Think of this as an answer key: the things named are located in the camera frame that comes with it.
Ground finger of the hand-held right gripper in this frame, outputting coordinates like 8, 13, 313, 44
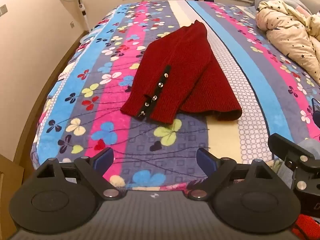
267, 133, 315, 180

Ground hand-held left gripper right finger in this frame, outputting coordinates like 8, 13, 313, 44
187, 148, 278, 201

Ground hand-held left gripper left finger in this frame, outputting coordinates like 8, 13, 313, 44
36, 147, 120, 200

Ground red knit sweater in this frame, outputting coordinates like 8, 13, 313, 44
120, 19, 243, 125

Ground red fuzzy cloth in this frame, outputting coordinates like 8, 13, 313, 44
291, 214, 320, 240

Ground floral striped blanket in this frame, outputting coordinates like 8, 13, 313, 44
30, 0, 320, 193

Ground wooden cabinet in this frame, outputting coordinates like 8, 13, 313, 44
0, 154, 25, 240

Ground cream star-print duvet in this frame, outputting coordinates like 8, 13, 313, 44
255, 0, 320, 84

